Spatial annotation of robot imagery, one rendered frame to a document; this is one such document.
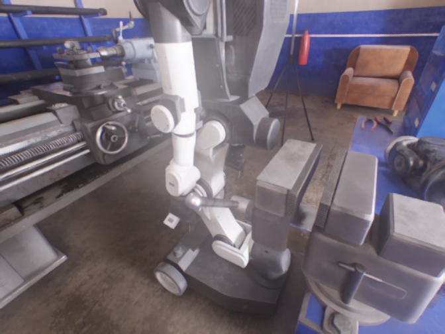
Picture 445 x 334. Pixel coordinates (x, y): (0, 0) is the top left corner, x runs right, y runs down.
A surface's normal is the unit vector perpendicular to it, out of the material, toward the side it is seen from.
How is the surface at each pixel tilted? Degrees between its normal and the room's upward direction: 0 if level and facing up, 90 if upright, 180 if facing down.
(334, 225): 90
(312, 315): 0
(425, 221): 0
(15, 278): 90
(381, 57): 89
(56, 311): 0
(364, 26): 90
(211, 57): 101
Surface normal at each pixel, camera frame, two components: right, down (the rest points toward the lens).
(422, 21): -0.49, 0.48
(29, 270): 0.87, 0.25
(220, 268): -0.02, -0.84
